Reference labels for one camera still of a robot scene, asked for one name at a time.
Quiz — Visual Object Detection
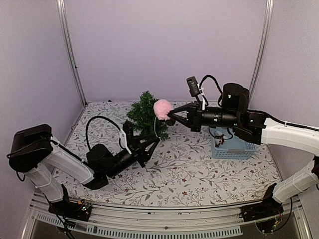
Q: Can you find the light blue perforated basket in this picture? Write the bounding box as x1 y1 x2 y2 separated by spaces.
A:
208 127 257 159

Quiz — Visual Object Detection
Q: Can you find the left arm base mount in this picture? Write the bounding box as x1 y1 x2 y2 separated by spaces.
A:
48 185 92 222

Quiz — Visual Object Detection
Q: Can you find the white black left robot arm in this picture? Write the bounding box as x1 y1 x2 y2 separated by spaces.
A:
7 123 160 216

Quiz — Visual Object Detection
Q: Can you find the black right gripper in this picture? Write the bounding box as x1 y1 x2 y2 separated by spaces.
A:
167 101 239 132

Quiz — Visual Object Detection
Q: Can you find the aluminium corner post right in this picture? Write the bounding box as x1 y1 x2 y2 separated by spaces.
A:
248 0 274 90

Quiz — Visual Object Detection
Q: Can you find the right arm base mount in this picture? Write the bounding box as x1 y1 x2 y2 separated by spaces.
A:
239 193 284 222

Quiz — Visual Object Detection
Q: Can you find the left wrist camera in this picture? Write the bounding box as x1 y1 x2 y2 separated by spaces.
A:
120 121 133 154

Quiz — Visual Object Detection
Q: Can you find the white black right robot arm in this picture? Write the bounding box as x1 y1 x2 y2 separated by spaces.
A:
168 83 319 217

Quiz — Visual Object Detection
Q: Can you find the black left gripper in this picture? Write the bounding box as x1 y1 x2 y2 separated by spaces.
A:
105 134 160 179

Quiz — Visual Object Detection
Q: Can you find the dark red bauble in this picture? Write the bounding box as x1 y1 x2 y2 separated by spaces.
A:
165 119 175 126

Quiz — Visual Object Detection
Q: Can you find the white cotton boll ornament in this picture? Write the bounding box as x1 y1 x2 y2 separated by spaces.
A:
214 134 228 147

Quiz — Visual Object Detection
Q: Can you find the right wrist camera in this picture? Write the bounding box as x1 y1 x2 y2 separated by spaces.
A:
186 76 209 110

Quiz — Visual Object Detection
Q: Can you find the aluminium front rail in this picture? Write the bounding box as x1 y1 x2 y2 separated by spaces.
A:
21 193 314 239

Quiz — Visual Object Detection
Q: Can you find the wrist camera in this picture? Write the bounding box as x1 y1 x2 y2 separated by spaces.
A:
120 121 133 154
186 76 209 110

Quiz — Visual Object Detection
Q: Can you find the black left camera cable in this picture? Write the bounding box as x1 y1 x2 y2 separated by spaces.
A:
86 116 124 151

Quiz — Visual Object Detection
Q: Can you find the pink pompom ornament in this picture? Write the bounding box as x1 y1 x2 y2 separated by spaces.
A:
154 99 173 120

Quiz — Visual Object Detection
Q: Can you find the small green christmas tree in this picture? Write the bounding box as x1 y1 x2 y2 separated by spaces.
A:
127 91 169 141

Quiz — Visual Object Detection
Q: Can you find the aluminium corner post left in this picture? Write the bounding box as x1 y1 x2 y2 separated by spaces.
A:
56 0 87 107

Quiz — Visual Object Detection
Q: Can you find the aluminium corner post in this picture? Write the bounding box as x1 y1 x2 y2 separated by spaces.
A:
56 0 87 107
248 0 274 90

